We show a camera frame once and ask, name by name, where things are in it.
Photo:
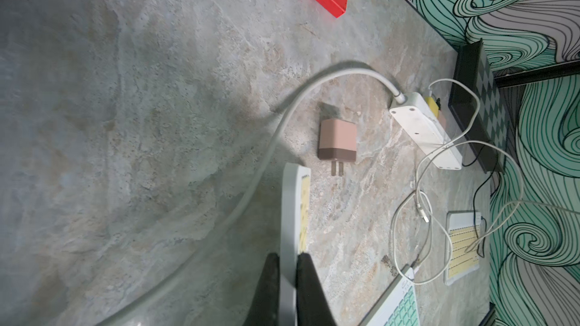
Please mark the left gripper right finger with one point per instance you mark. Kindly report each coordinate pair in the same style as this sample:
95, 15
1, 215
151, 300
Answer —
312, 306

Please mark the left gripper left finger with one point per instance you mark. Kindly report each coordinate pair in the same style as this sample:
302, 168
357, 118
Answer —
265, 303

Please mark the green wireless keyboard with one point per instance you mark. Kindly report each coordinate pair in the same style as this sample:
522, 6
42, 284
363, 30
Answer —
398, 304

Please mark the yellow wireless keyboard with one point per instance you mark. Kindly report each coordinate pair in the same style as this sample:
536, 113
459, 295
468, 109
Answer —
296, 191
463, 228

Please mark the pink charger with white cable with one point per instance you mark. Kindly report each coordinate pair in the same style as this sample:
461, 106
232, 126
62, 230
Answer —
337, 144

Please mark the white power strip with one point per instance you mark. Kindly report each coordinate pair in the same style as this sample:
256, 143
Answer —
415, 116

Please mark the yellow charger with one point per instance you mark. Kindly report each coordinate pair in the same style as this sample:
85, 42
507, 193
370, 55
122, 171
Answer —
434, 105

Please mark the black checkered board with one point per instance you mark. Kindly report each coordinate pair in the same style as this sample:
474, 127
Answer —
479, 104

